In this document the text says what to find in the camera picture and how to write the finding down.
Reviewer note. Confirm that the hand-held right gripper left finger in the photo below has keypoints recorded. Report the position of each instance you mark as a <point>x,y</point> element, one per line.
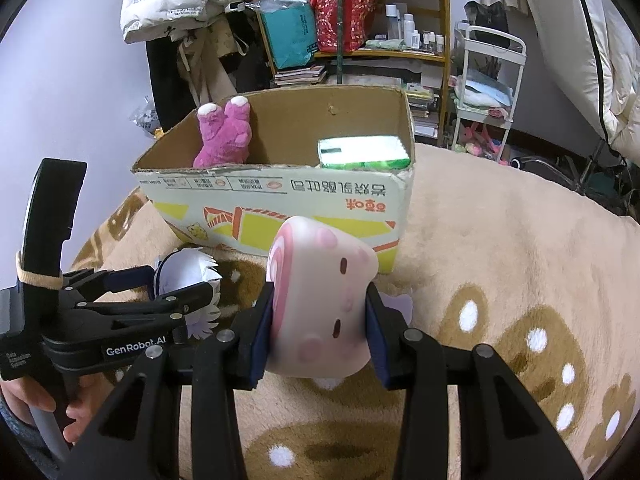
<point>264,330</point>

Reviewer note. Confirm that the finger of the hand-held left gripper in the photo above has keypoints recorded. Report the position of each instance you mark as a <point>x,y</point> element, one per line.
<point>160,305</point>
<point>115,282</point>

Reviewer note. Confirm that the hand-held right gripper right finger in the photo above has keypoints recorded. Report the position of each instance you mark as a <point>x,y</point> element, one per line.
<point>376,332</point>

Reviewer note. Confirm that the white-haired lavender plush doll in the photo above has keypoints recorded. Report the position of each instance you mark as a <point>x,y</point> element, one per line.
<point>182,270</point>

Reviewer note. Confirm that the pink swirl roll plush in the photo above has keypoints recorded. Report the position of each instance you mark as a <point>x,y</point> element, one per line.
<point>320,300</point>

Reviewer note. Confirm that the printed cardboard box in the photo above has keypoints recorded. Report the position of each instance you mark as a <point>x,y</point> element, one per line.
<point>300,195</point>

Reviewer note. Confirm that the magenta bear plush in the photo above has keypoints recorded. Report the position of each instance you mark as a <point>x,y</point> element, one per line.
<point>220,135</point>

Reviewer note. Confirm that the green tissue pack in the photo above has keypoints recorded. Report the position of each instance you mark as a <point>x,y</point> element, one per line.
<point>360,152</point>

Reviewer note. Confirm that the person's left hand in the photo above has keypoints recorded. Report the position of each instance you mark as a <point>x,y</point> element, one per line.
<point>92,402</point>

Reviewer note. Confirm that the beige printed blanket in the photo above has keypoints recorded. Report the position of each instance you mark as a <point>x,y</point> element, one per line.
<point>500,260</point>

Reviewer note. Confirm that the clear plastic bag of toys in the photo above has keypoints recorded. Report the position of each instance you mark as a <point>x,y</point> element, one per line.
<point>145,117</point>

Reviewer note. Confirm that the dark hanging coat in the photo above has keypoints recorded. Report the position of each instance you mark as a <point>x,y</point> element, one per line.
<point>167,85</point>

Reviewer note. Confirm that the small pink plush toys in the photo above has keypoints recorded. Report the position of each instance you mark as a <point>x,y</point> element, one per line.
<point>477,140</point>

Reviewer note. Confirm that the pile of magazines and booklets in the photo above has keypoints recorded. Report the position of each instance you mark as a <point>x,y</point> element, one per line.
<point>422,105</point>

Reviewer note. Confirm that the stack of books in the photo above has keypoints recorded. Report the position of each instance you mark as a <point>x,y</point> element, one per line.
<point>300,75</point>

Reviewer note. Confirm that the black hanging garment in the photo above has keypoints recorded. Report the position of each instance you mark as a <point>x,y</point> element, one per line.
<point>250,55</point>

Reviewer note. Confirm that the folded cloths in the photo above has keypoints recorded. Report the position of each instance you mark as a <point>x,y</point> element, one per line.
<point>482,90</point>

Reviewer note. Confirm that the wooden shelf rack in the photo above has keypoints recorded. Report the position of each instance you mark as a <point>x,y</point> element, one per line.
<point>400,57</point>

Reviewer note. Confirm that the white trolley cart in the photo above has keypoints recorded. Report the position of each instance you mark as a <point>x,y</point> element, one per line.
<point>520,85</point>

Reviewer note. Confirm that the white puffer jacket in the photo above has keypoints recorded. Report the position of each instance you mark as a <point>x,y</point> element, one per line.
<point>165,0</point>

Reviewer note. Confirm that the pale green cloth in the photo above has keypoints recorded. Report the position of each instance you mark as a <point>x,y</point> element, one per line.
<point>385,44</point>

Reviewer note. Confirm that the teal paper bag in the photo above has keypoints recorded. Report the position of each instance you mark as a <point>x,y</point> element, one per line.
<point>287,30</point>

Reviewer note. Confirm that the group of white toiletry bottles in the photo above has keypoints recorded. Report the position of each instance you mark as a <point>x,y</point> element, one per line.
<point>412,32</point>

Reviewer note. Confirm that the red patterned gift bag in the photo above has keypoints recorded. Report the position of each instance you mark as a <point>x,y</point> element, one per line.
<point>345,22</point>

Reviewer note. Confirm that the green pole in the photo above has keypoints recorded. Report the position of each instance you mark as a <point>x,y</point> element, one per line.
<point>341,20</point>

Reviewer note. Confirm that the black bag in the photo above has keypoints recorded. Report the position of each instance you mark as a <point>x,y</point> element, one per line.
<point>485,22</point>

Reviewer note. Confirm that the cream padded swivel chair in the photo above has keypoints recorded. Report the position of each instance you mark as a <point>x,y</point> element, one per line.
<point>600,60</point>

